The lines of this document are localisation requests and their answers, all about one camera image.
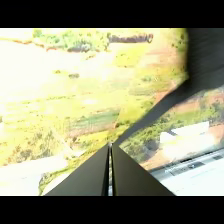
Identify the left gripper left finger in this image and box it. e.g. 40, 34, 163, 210
45, 142, 111, 197

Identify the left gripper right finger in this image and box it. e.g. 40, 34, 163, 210
111, 142, 175, 197

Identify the black garment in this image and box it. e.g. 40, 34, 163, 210
114, 28, 224, 146

